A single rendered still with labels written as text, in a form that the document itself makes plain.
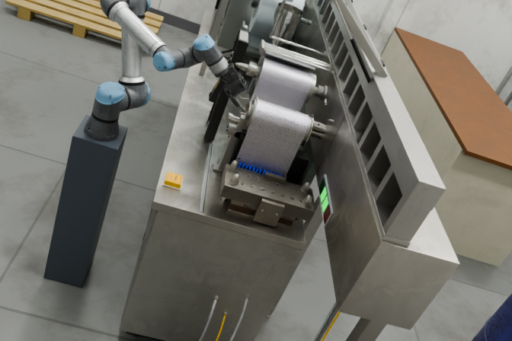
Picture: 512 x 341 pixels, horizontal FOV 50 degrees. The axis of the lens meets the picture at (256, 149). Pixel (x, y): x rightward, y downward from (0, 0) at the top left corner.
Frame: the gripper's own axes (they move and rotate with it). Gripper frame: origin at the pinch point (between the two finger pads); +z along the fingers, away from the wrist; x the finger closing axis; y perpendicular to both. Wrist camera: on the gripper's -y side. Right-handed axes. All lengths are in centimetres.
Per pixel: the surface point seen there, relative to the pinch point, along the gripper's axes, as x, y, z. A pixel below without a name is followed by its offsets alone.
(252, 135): -4.4, -1.3, 10.6
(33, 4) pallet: 304, -201, -64
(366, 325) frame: -81, 18, 55
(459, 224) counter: 121, 57, 221
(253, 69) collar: 24.0, 7.8, -4.6
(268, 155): -4.4, -0.6, 23.0
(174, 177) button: -13.9, -37.5, 7.2
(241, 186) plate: -21.8, -12.3, 20.9
